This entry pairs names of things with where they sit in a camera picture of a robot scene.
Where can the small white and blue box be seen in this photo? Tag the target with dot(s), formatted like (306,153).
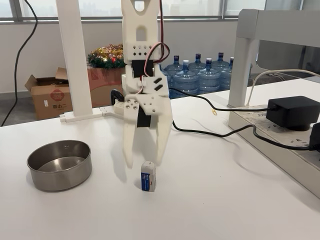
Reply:
(148,178)

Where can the red cardboard box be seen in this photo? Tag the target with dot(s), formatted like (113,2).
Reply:
(100,82)

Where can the round metal bowl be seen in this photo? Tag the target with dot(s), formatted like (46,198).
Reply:
(60,175)

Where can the open brown cardboard box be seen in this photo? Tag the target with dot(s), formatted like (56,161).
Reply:
(50,102)

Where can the blue water jug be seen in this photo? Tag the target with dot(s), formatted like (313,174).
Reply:
(197,65)
(175,68)
(221,63)
(186,80)
(209,77)
(228,75)

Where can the black clamp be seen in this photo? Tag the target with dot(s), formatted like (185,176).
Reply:
(113,93)

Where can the yellow rubber band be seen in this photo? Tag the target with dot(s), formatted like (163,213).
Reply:
(212,111)

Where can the green tinsel Christmas wreath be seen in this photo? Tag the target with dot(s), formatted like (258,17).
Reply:
(105,56)

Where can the white desk shelf riser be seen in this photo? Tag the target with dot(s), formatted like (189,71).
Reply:
(243,62)

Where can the white power strip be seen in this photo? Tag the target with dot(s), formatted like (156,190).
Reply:
(275,140)

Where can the black power adapter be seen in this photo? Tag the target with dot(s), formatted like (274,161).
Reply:
(290,112)

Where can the black plug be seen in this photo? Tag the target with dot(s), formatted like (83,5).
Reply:
(315,137)

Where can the white camera stand post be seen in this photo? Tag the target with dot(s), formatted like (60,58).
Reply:
(72,62)

